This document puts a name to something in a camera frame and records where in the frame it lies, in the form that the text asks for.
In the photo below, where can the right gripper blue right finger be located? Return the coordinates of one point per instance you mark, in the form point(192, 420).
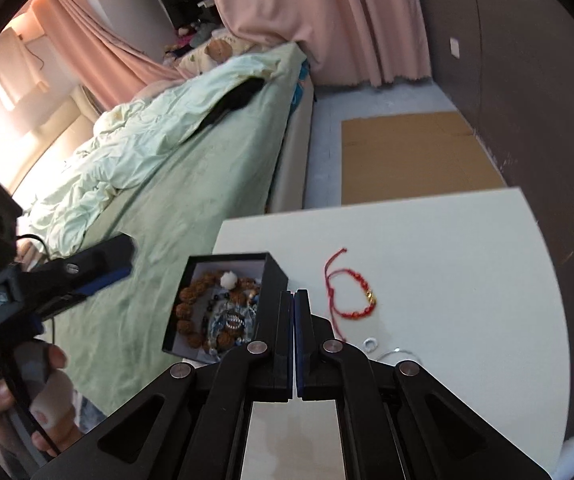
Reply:
point(328, 369)

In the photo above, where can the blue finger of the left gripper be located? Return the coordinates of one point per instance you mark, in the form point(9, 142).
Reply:
point(55, 282)
point(104, 281)

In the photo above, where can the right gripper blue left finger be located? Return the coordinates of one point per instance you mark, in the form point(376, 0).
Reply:
point(260, 372)

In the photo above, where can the white shell flower ornament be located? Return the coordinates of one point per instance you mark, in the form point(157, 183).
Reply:
point(229, 280)

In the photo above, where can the black jewelry box white interior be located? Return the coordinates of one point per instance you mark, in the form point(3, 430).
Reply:
point(261, 282)

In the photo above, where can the thin silver bangle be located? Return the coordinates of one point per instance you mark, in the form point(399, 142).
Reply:
point(398, 355)

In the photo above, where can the white square table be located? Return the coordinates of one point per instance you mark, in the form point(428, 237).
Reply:
point(463, 281)

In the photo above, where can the pale green duvet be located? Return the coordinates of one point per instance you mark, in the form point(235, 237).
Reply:
point(129, 143)

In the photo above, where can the bed with green sheet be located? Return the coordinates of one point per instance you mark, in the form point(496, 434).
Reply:
point(114, 339)

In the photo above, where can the pink curtain left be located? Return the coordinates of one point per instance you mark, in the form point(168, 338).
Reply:
point(108, 66)

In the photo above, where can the pink curtain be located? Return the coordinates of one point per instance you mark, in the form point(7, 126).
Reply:
point(348, 42)
point(108, 66)

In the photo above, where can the pink hanging towel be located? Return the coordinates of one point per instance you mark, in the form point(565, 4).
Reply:
point(20, 76)

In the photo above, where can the flat brown cardboard sheet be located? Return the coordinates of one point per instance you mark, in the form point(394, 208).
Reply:
point(412, 155)

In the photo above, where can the black garment on bed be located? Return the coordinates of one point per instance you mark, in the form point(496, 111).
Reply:
point(235, 99)

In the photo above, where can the white shoe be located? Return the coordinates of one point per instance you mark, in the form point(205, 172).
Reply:
point(564, 469)

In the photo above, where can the plush toys pile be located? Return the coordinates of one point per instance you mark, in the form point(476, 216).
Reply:
point(187, 39)

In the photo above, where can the bear print pillow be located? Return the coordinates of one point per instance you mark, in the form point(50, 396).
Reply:
point(214, 52)

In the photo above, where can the pink curtain right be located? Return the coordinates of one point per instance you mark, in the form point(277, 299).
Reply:
point(348, 42)

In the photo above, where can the silver chain jewelry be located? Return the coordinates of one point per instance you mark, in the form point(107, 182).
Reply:
point(239, 321)

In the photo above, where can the white wall socket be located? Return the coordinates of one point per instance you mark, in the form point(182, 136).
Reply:
point(455, 48)

